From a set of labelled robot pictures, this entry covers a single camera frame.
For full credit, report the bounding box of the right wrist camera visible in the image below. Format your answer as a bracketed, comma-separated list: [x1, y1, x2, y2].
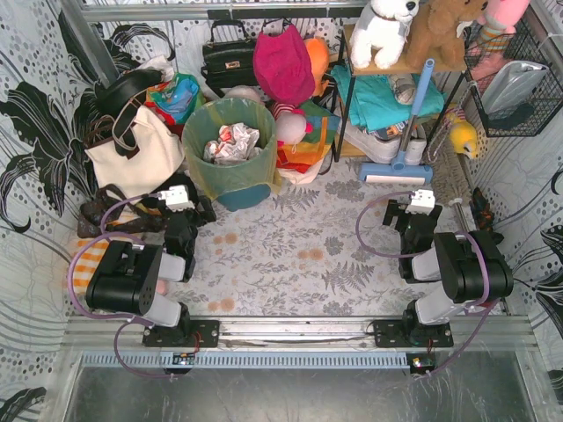
[406, 189, 435, 215]

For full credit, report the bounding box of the rainbow striped cloth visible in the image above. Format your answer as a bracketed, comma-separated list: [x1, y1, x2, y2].
[276, 100, 340, 173]

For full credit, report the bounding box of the white pink plush doll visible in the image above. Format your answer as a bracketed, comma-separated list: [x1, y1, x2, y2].
[271, 102, 313, 145]

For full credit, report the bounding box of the teal trash bin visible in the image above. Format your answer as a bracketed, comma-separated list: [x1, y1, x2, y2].
[182, 98, 278, 213]

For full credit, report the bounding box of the orange checkered cloth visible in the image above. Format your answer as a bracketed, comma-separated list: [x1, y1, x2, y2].
[73, 239, 109, 295]

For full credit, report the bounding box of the cream canvas tote bag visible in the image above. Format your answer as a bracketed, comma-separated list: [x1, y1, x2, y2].
[86, 105, 185, 198]

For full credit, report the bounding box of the purple cable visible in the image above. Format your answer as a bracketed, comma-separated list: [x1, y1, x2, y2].
[355, 191, 501, 379]
[65, 191, 186, 382]

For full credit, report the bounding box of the cream plush bear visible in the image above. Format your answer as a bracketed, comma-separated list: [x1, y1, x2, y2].
[224, 85, 264, 105]

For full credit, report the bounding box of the orange plush toy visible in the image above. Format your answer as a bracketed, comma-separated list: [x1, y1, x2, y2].
[304, 38, 329, 97]

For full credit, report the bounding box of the blue floor sweeper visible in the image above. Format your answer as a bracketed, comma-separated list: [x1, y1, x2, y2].
[359, 58, 435, 186]

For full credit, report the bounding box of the colourful printed bag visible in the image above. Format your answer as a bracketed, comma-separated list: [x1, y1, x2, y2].
[144, 73, 206, 126]

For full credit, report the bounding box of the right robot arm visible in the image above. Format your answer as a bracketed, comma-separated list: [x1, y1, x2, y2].
[374, 200, 514, 348]

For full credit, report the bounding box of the yellow trash bag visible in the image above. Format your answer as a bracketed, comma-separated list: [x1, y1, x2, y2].
[181, 97, 282, 202]

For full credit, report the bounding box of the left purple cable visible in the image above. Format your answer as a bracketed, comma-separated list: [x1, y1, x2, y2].
[65, 191, 186, 382]

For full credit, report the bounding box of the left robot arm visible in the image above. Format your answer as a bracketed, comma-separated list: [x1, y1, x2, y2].
[85, 196, 220, 350]

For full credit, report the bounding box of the white plush dog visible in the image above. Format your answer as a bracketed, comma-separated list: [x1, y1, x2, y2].
[349, 0, 419, 69]

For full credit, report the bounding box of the brown leather bag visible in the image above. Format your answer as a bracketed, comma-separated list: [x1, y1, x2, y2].
[77, 184, 167, 238]

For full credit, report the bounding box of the black metal shelf rack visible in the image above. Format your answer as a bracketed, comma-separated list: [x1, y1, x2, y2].
[331, 48, 467, 162]

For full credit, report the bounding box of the silver foil pouch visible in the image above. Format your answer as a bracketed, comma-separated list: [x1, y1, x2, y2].
[481, 61, 549, 114]

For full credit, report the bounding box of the magenta fabric bag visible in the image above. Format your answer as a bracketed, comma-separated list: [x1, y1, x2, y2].
[252, 21, 315, 106]

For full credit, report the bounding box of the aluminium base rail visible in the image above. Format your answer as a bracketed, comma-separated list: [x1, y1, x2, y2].
[62, 315, 538, 352]

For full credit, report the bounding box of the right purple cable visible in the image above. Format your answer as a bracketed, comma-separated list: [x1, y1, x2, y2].
[355, 191, 501, 379]

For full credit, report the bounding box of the brown teddy bear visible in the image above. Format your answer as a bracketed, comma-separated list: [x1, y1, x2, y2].
[404, 0, 488, 69]

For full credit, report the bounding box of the pink plush toy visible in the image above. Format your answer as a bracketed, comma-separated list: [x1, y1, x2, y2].
[476, 0, 530, 51]

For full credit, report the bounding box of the black wire basket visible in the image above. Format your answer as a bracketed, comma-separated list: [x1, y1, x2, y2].
[464, 21, 562, 137]

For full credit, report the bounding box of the teal folded cloth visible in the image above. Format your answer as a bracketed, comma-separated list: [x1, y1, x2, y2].
[331, 65, 444, 131]

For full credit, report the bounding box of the black leather handbag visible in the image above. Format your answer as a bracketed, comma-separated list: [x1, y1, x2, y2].
[201, 19, 259, 98]

